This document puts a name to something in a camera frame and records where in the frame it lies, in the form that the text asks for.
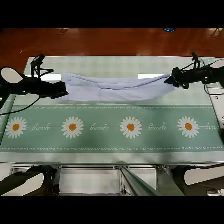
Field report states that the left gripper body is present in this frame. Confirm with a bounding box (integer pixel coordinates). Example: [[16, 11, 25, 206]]
[[39, 80, 70, 100]]

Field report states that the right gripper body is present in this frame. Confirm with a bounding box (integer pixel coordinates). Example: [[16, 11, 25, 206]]
[[164, 66, 195, 90]]

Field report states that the light blue shirt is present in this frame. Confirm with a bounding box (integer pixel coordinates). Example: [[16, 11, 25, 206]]
[[59, 72, 177, 103]]

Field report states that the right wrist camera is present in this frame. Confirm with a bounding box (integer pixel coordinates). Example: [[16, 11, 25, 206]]
[[181, 51, 206, 71]]

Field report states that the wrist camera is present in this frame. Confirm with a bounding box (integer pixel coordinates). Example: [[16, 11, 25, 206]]
[[30, 53, 54, 79], [181, 51, 206, 71]]

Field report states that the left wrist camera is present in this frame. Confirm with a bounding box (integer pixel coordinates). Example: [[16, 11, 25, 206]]
[[30, 53, 54, 79]]

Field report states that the silver frame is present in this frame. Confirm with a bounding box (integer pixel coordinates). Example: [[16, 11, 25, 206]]
[[0, 162, 224, 197]]

